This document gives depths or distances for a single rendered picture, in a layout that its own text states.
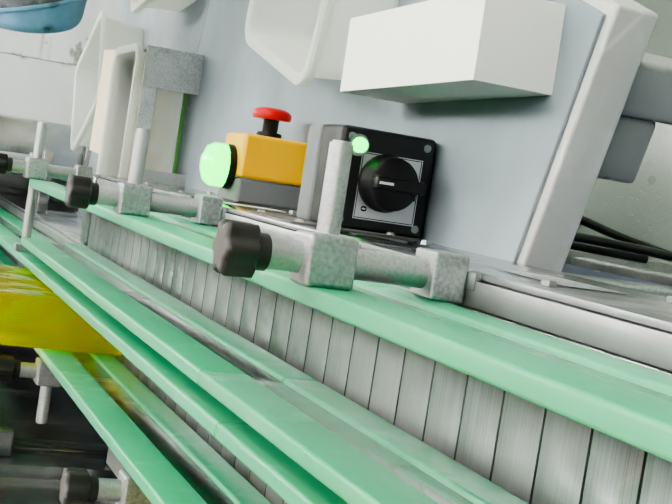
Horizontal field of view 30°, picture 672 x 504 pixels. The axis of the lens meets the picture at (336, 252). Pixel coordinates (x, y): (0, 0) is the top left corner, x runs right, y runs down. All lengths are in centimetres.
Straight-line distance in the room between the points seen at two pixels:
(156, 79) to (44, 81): 358
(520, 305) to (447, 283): 6
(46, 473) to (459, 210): 60
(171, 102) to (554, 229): 94
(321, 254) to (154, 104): 112
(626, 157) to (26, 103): 448
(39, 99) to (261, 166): 407
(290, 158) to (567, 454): 74
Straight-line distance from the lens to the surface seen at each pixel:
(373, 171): 95
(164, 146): 172
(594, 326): 55
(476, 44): 84
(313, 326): 84
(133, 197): 106
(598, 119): 84
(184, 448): 100
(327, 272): 62
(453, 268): 64
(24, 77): 528
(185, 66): 173
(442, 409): 66
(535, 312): 59
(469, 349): 46
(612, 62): 83
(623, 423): 37
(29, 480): 135
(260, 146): 124
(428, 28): 91
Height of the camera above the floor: 118
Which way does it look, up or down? 22 degrees down
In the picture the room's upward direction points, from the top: 82 degrees counter-clockwise
